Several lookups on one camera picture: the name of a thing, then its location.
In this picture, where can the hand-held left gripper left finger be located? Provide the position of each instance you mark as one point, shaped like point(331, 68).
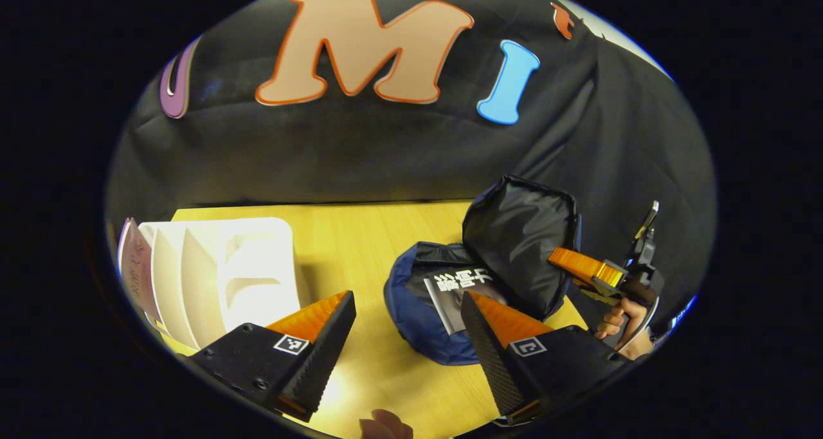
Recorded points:
point(325, 362)

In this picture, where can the blue schoolbag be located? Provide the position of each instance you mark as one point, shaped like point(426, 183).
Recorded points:
point(521, 233)

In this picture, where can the white plastic bookshelf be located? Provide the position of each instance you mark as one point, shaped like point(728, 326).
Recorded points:
point(251, 265)

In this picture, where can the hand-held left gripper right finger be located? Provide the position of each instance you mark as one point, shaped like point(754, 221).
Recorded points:
point(492, 362)

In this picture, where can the dark grey book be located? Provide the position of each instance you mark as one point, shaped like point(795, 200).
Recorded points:
point(450, 291)

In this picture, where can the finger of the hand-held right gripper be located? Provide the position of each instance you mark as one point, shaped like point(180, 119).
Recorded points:
point(585, 267)

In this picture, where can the pink book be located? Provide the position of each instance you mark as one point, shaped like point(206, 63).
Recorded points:
point(135, 265)

